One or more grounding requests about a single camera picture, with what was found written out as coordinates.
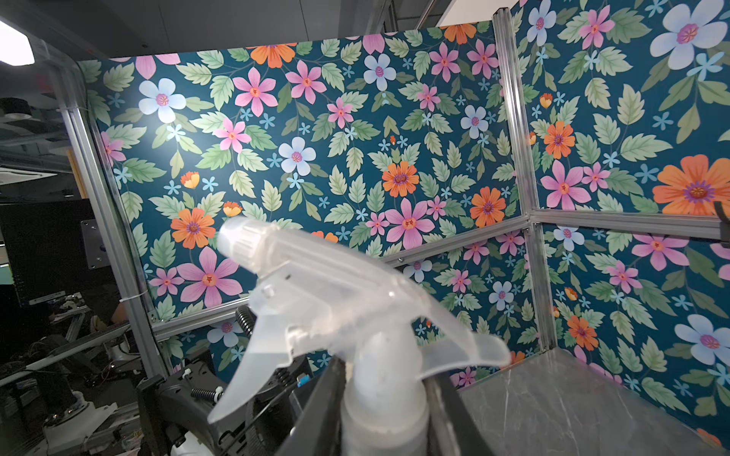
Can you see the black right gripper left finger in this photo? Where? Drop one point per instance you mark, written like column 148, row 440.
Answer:
column 317, row 430

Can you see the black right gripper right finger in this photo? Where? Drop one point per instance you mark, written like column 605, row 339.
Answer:
column 451, row 430

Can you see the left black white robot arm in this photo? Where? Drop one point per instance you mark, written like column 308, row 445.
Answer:
column 174, row 413

